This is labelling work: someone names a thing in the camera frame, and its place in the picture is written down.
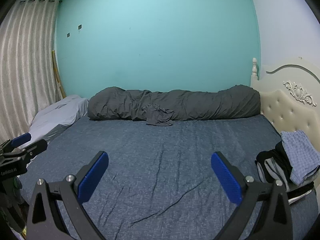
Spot pile of dark clothes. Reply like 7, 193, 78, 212
255, 141, 316, 203

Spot light grey pillow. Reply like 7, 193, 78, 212
19, 94, 90, 150

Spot cream striped curtain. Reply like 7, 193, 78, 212
0, 0, 66, 143

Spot bed with blue-grey sheet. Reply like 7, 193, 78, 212
19, 115, 320, 240

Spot grey boxer shorts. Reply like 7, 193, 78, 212
142, 104, 174, 126

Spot blue plaid shorts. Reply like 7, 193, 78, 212
280, 131, 320, 187

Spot wooden frame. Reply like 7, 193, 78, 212
51, 51, 67, 99

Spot cream tufted headboard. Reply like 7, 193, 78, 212
250, 57, 320, 140

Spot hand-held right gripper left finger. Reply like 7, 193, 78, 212
26, 151, 109, 240

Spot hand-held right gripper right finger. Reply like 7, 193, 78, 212
211, 151, 294, 240

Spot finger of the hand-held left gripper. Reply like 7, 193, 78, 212
15, 139, 48, 160
0, 133, 32, 153

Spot dark grey rolled duvet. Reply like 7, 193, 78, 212
87, 85, 261, 121

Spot grey white-trimmed garment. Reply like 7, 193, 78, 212
257, 159, 293, 192

